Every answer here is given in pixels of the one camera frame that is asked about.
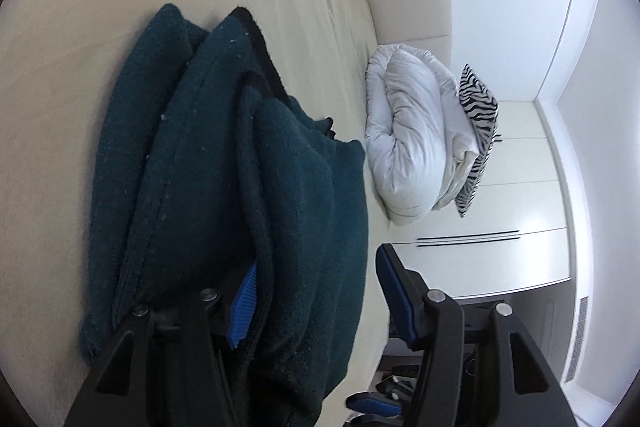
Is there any zebra print pillow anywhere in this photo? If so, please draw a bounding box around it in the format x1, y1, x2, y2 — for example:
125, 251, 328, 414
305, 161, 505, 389
454, 64, 499, 218

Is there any dark green knit sweater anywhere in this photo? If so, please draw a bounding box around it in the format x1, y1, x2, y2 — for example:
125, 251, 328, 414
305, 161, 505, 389
80, 4, 369, 426

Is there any bed with beige sheet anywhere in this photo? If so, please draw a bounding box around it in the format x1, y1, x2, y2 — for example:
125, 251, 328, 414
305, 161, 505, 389
1, 0, 376, 426

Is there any white wardrobe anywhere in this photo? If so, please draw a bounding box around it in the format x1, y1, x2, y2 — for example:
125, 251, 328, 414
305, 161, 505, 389
390, 102, 570, 299

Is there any white folded duvet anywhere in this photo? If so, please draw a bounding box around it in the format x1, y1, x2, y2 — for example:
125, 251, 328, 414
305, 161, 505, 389
366, 43, 480, 227

